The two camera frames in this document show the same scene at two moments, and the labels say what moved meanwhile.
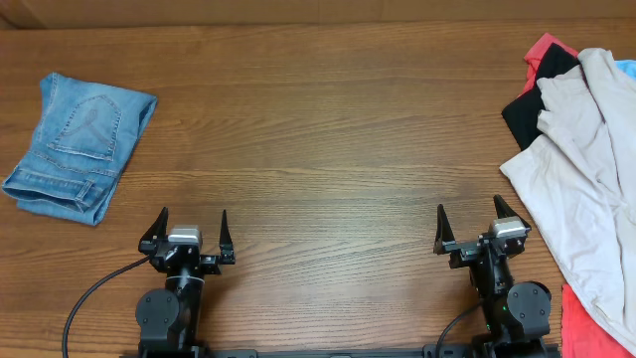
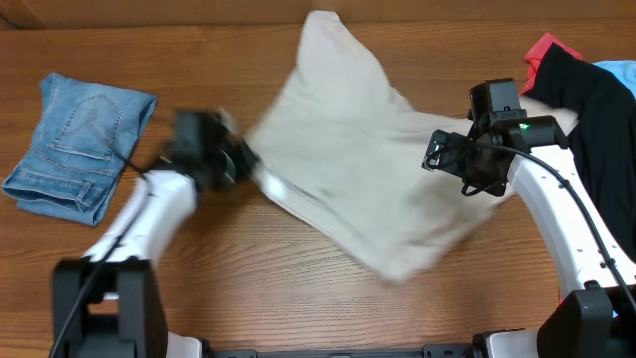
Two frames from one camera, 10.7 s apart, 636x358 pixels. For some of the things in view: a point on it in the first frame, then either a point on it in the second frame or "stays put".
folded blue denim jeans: [85, 135] stays put
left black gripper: [213, 264] -> [246, 160]
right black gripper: [467, 251] -> [494, 183]
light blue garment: [628, 67] stays put
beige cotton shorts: [577, 185] -> [347, 147]
